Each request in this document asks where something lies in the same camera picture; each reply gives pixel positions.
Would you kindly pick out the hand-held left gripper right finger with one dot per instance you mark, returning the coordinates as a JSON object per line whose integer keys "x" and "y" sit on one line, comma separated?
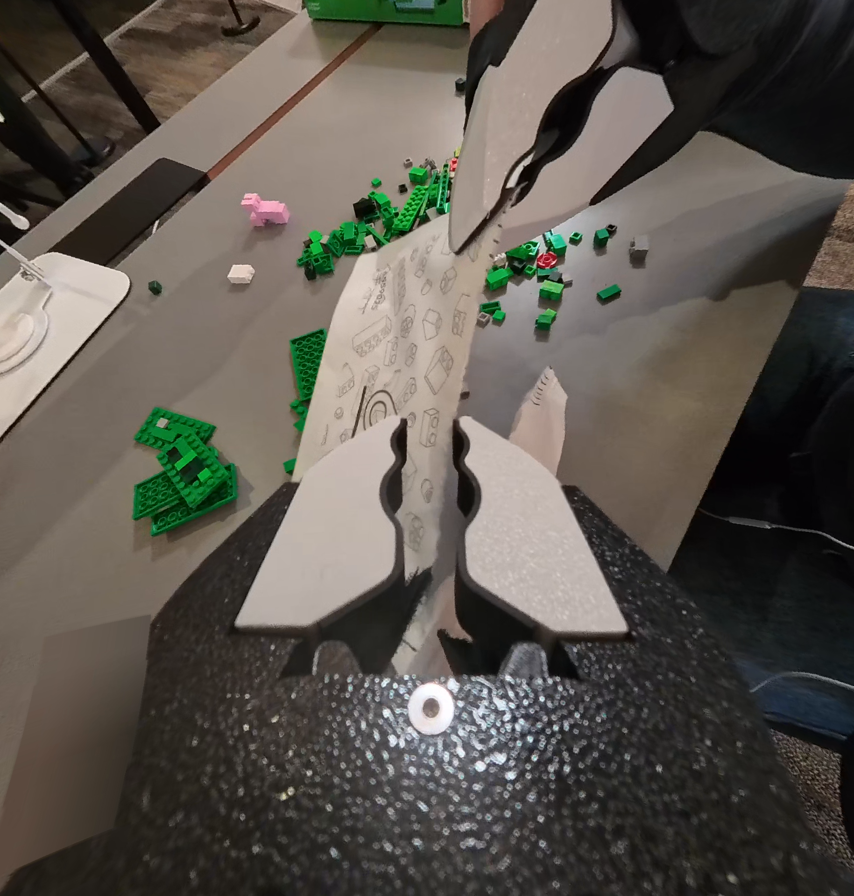
{"x": 531, "y": 552}

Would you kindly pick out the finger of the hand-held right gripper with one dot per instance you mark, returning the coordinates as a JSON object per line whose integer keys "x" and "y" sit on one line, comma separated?
{"x": 608, "y": 133}
{"x": 538, "y": 70}

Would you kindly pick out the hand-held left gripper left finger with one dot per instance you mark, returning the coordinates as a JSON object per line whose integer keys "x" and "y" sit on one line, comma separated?
{"x": 321, "y": 545}

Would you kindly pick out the white printed paper bag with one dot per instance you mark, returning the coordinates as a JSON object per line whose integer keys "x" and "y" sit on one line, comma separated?
{"x": 405, "y": 336}

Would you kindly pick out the grey desk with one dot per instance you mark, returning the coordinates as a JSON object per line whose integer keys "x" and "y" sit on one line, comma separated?
{"x": 83, "y": 560}

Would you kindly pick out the black desk mat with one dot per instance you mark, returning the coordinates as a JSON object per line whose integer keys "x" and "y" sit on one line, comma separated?
{"x": 129, "y": 206}

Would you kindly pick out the person's right hand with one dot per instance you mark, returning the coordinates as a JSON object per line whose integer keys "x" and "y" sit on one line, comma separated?
{"x": 483, "y": 12}

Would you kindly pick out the grey toy brick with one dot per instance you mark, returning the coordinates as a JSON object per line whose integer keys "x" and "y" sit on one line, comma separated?
{"x": 638, "y": 248}

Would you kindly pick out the green toy bricks beside bag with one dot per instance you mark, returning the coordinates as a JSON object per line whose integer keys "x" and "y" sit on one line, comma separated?
{"x": 297, "y": 419}

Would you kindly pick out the red round toy piece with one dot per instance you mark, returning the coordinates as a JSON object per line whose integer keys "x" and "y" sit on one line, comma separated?
{"x": 547, "y": 259}

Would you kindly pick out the stack of green toy plates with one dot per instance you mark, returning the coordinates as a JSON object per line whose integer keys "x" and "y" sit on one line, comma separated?
{"x": 181, "y": 476}

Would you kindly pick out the scattered green toy bricks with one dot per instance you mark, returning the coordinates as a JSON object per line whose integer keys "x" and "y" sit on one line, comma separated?
{"x": 525, "y": 269}

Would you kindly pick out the green toy set box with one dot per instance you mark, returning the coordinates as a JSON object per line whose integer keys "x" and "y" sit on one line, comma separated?
{"x": 384, "y": 10}

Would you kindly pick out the pile of green toy bricks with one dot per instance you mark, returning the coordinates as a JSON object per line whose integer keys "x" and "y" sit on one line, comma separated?
{"x": 392, "y": 209}

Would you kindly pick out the white toy brick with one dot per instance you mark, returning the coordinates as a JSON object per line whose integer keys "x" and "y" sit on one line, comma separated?
{"x": 240, "y": 273}

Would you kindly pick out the black stanchion base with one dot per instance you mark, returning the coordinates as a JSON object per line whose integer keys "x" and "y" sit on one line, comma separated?
{"x": 239, "y": 26}

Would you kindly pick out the pink toy brick pig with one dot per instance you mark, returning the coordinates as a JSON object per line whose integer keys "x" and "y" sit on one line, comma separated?
{"x": 263, "y": 211}

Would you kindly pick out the person's leg in jeans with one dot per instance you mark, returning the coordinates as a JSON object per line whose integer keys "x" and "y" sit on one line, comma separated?
{"x": 818, "y": 364}

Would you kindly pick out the black table leg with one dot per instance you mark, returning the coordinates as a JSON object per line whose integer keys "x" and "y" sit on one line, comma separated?
{"x": 104, "y": 62}

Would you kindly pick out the white rod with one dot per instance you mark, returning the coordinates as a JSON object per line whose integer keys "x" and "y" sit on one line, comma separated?
{"x": 10, "y": 213}

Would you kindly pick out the green toy base plate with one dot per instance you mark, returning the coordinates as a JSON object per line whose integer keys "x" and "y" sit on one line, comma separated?
{"x": 306, "y": 364}

